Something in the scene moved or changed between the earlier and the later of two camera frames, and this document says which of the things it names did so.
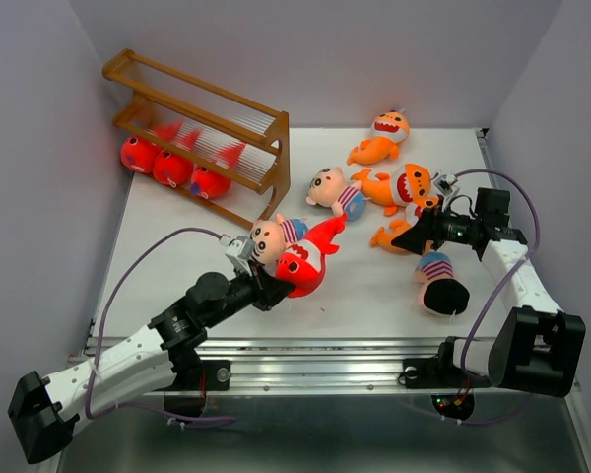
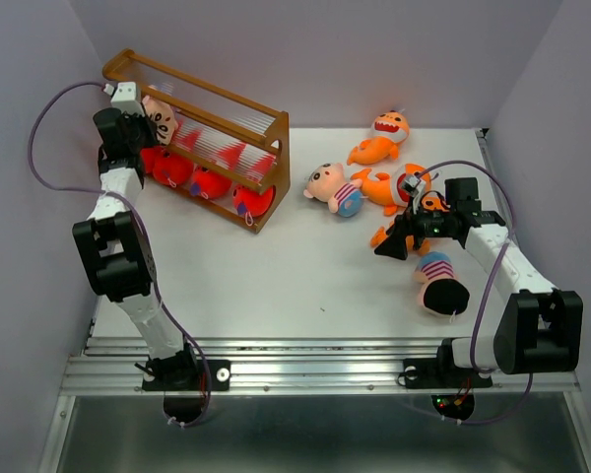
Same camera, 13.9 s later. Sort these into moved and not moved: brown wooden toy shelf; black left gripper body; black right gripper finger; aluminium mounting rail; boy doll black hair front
Moved: black right gripper finger; black left gripper body
Not moved: aluminium mounting rail; brown wooden toy shelf; boy doll black hair front
